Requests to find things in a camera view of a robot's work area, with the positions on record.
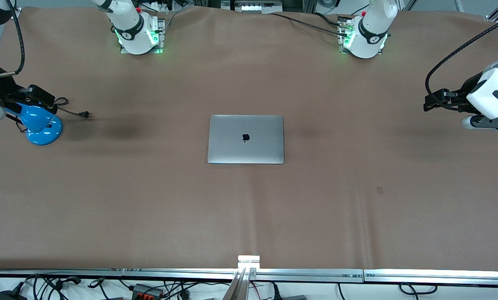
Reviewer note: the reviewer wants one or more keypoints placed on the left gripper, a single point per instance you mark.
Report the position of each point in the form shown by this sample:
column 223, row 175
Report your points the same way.
column 462, row 95

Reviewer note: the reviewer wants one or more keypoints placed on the grey laptop with black keyboard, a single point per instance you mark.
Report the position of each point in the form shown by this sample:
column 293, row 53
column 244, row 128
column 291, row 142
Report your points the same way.
column 245, row 137

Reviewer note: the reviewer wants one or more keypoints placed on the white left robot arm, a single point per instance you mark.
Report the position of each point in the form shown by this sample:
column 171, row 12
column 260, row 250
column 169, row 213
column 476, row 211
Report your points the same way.
column 371, row 29

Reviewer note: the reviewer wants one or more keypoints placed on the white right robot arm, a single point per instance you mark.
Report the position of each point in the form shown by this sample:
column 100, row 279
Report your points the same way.
column 128, row 21

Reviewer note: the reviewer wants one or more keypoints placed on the blue desk lamp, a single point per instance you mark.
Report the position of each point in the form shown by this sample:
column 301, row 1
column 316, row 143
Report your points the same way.
column 44, row 129

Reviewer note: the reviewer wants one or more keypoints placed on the brown table mat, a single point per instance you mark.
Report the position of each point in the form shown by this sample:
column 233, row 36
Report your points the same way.
column 148, row 208

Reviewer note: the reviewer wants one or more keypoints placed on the white power strip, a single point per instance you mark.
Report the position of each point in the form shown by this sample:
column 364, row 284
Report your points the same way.
column 161, row 6

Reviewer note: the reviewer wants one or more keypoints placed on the black power adapter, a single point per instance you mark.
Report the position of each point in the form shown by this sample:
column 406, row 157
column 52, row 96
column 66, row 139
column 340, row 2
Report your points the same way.
column 9, row 295

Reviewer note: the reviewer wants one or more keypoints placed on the silver device with white connectors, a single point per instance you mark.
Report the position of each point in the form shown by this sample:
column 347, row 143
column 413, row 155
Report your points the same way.
column 253, row 7

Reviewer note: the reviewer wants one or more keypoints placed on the grey connector box orange levers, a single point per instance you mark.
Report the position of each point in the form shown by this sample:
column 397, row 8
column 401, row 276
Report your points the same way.
column 146, row 290

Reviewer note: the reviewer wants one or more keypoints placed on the black plug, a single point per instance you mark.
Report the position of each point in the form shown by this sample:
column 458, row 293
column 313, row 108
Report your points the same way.
column 276, row 293

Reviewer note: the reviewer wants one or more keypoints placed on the aluminium profile strut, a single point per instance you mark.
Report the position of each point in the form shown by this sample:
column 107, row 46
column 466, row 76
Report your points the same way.
column 240, row 287

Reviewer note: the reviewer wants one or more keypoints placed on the aluminium frame profile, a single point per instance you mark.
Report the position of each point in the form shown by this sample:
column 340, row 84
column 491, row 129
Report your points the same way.
column 17, row 10

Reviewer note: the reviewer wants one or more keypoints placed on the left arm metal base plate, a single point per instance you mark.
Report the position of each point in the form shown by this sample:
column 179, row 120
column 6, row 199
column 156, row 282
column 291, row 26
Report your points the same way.
column 341, row 46

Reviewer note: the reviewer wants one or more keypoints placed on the aluminium edge rail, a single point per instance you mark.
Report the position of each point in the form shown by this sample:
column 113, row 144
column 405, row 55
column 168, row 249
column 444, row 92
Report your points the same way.
column 53, row 273
column 307, row 275
column 440, row 277

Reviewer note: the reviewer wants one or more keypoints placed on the shiny metal bracket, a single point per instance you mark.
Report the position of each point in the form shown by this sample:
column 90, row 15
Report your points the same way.
column 248, row 262

